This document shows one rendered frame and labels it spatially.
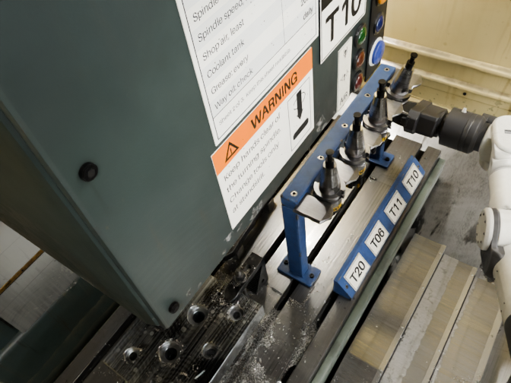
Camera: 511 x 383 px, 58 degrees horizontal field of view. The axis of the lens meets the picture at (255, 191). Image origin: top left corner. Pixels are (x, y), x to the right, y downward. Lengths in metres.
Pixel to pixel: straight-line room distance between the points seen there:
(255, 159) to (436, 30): 1.09
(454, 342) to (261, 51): 1.10
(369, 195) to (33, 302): 0.93
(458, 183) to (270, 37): 1.24
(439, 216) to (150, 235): 1.26
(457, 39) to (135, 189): 1.24
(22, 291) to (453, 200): 1.23
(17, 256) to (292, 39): 0.91
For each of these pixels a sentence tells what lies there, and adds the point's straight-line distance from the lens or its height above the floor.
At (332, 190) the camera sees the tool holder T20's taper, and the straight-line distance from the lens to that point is 0.91.
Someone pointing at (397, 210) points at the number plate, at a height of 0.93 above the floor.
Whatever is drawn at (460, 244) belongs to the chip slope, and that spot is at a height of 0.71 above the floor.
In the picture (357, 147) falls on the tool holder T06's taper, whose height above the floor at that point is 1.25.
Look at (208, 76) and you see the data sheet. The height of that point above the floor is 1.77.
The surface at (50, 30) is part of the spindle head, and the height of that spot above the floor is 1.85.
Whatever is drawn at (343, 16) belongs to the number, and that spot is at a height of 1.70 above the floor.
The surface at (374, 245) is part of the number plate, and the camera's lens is 1.20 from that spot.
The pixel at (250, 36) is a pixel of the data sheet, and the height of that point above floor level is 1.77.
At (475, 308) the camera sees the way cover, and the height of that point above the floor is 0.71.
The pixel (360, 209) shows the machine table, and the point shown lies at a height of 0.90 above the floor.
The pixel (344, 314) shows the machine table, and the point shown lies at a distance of 1.15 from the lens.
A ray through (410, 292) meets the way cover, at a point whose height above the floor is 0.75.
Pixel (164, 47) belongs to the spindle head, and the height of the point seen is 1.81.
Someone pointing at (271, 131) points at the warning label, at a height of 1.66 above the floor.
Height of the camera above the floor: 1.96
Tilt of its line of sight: 52 degrees down
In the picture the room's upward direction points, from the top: 11 degrees counter-clockwise
